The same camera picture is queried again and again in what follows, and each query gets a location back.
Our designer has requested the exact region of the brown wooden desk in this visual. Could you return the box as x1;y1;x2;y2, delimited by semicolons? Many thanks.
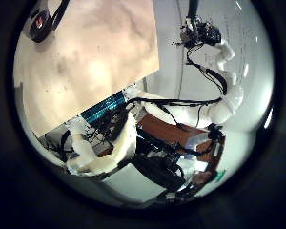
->
136;114;227;185

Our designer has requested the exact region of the round black cup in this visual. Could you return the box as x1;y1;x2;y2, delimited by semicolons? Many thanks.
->
28;0;71;44

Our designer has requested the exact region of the black cable bundle on arm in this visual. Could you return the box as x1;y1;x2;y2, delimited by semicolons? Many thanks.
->
126;42;229;109

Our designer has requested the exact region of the teal metal rail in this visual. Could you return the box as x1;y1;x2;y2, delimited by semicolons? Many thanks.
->
80;90;129;126

